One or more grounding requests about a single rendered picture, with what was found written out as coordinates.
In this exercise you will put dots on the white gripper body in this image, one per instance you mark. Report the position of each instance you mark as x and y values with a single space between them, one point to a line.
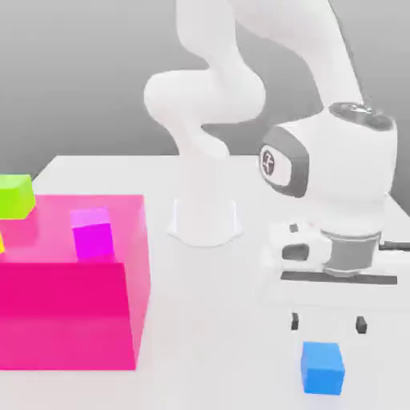
320 294

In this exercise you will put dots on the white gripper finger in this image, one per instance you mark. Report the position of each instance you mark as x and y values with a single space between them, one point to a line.
294 322
361 324

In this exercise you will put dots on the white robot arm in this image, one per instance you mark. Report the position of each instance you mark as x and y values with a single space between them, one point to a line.
339 166

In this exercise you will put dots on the small blue cube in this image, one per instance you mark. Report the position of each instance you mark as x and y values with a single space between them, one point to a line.
323 374

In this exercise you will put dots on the small magenta cube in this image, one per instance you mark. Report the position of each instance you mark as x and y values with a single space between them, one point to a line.
93 240

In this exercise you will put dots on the small yellow cube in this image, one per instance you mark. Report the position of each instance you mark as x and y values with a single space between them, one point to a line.
1 244

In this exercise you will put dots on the small green cube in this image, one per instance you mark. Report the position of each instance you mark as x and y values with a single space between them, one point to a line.
14 198

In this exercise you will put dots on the large pink box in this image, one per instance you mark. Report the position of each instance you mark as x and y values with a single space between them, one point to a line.
64 314

